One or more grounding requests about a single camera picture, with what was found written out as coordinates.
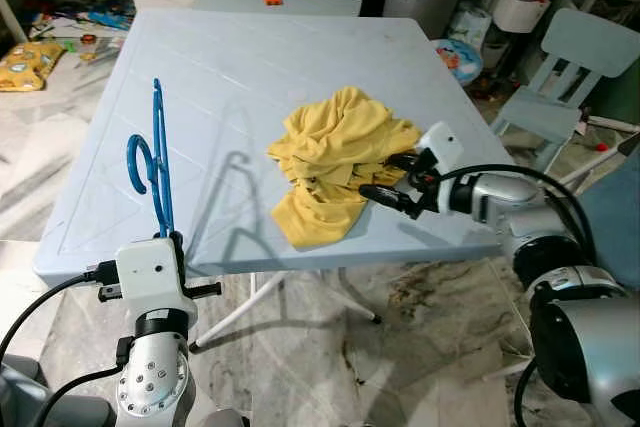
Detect yellow garment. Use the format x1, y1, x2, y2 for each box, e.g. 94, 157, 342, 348
267, 85, 423, 250

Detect blue plastic hanger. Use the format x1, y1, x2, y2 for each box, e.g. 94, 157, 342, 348
126, 77, 179, 240

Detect round cartoon print toy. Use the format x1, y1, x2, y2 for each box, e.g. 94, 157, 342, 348
432, 39, 484, 86

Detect white plastic folding table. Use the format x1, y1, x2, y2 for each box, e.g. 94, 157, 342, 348
33, 7, 531, 353

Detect blue fabric cushion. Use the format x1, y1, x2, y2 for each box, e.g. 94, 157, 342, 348
575, 147, 640, 293

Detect pale blue child chair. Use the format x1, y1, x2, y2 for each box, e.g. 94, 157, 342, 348
490, 9, 640, 173

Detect yellow printed bag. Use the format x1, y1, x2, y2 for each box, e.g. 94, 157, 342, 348
0, 40, 68, 93

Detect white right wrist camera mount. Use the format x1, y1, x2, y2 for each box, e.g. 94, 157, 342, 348
413, 124, 466, 185

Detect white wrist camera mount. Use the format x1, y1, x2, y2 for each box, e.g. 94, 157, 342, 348
413, 124, 466, 185
97, 237, 199, 333

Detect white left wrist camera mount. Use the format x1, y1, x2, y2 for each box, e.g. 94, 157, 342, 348
97, 237, 199, 333

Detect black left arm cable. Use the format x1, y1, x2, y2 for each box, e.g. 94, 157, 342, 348
0, 265, 121, 427

